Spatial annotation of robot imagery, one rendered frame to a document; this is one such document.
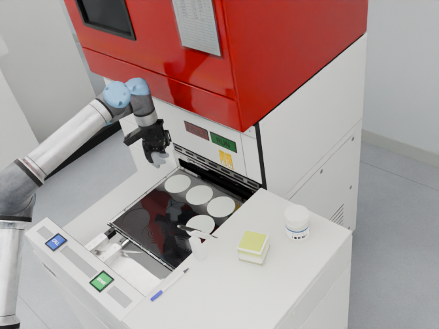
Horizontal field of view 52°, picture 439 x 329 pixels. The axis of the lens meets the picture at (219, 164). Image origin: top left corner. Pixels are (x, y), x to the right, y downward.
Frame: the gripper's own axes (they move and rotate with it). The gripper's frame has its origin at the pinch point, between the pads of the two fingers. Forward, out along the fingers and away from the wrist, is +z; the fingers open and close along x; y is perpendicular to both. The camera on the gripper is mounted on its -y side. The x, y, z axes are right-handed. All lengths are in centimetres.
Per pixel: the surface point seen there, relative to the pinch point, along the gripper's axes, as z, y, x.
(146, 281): 11.7, 8.5, -41.8
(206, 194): 9.7, 19.0, -4.2
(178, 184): 9.6, 6.4, 0.0
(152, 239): 9.7, 5.6, -26.7
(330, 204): 50, 61, 33
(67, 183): 99, -126, 86
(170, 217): 9.7, 8.9, -16.6
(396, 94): 56, 95, 134
